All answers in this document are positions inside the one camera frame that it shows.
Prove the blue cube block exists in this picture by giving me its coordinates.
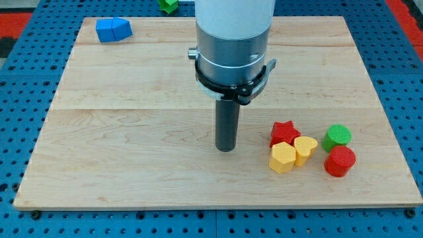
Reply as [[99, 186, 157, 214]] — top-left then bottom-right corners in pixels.
[[96, 19, 116, 43]]

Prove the green cylinder block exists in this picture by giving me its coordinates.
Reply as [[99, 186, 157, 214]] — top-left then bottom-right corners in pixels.
[[321, 124, 352, 153]]

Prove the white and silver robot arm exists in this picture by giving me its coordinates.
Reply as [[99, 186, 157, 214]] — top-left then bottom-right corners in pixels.
[[195, 0, 275, 86]]

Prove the red star block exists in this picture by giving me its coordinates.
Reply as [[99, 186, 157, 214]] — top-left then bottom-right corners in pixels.
[[269, 121, 301, 147]]

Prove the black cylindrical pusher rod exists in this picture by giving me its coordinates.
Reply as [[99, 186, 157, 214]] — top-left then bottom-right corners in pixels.
[[215, 100, 240, 152]]

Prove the yellow hexagon block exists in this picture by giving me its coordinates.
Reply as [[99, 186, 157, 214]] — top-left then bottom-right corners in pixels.
[[269, 142, 296, 174]]

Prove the red cylinder block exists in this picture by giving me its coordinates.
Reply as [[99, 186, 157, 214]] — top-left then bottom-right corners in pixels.
[[324, 145, 356, 177]]

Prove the black clamp ring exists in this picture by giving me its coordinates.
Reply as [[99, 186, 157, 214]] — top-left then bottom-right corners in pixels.
[[194, 58, 278, 106]]

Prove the blue triangle block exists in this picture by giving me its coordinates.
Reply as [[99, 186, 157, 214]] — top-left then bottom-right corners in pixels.
[[112, 17, 133, 42]]

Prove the green block at top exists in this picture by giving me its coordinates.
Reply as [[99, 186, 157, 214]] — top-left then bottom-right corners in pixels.
[[157, 0, 179, 14]]

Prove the yellow heart block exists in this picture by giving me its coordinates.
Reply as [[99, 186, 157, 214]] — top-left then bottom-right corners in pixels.
[[293, 136, 318, 167]]

